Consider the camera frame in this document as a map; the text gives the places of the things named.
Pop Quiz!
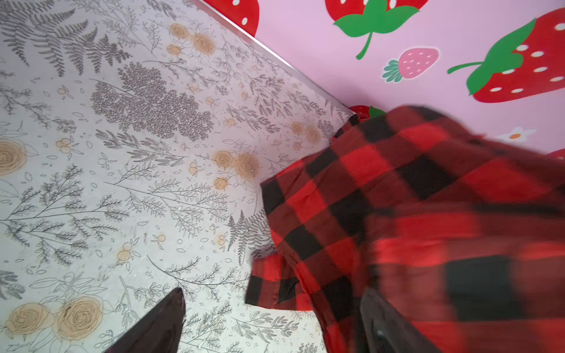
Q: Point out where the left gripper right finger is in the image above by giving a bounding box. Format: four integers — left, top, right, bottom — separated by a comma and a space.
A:
360, 288, 441, 353

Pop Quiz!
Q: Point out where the red black plaid shirt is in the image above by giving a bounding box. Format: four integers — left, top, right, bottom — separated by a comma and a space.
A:
245, 106, 564, 352

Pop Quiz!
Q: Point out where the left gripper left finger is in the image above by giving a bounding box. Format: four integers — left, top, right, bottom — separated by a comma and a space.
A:
105, 288, 186, 353

